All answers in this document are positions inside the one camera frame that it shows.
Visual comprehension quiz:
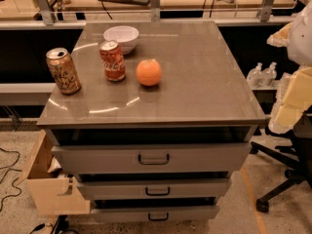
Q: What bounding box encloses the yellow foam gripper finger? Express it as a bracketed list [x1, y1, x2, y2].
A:
[267, 22, 312, 134]

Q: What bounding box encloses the grey top drawer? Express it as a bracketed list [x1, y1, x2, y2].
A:
[52, 142, 250, 175]

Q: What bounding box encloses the grey drawer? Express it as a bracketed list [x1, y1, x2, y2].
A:
[52, 142, 250, 175]
[77, 178, 231, 200]
[91, 206, 219, 222]

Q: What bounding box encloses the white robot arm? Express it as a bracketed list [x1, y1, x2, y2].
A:
[267, 1, 312, 134]

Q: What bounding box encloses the grey drawer cabinet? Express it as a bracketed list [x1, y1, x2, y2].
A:
[38, 21, 265, 210]

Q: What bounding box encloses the grey middle drawer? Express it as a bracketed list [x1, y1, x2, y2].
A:
[77, 178, 231, 200]

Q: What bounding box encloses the grey bottom drawer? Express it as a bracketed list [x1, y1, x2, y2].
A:
[91, 206, 219, 222]

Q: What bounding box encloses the black office chair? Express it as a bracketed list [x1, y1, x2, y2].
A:
[251, 108, 312, 213]

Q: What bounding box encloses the clear sanitizer bottle left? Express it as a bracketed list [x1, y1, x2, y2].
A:
[247, 62, 262, 88]

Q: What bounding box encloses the orange fruit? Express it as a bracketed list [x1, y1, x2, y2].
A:
[136, 59, 162, 86]

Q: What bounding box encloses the white bowl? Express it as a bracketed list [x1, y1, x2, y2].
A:
[103, 25, 139, 55]

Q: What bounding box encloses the red cola can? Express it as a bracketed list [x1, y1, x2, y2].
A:
[99, 40, 126, 82]

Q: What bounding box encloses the gold LaCroix can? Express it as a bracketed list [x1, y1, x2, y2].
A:
[46, 48, 81, 95]

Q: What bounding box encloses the crumpled paper in box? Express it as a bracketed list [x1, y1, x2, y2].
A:
[47, 157, 61, 174]

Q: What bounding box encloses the wooden side box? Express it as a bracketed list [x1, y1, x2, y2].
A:
[18, 131, 91, 215]

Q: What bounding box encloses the black floor cable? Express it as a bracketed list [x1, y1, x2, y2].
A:
[0, 147, 23, 213]

